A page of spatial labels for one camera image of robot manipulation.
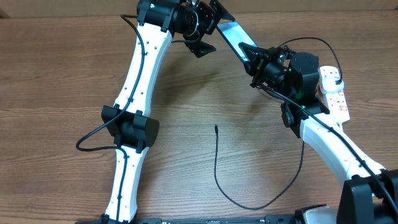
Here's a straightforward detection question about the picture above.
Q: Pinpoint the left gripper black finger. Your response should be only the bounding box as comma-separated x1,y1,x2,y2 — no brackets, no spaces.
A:
184,40,216,58
210,0,235,22

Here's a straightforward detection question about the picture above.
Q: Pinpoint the dark blue Galaxy smartphone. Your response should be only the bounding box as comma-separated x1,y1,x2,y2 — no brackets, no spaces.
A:
217,22,257,63

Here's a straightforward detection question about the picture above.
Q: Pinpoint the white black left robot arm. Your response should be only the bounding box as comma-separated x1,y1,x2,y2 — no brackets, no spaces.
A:
101,0,234,223

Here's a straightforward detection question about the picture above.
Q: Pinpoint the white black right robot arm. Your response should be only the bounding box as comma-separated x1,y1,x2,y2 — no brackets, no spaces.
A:
237,42,397,223

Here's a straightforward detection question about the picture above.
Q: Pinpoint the white charger plug adapter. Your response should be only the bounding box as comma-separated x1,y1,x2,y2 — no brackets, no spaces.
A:
320,76,345,94

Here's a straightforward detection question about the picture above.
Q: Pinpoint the white power extension strip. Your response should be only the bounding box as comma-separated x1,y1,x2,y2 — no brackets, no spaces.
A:
317,65,351,126

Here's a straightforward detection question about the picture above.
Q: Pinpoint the black USB charging cable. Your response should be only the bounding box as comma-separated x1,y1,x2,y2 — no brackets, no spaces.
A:
213,37,344,211

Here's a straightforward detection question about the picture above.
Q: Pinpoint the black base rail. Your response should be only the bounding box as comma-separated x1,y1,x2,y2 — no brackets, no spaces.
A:
74,213,312,224

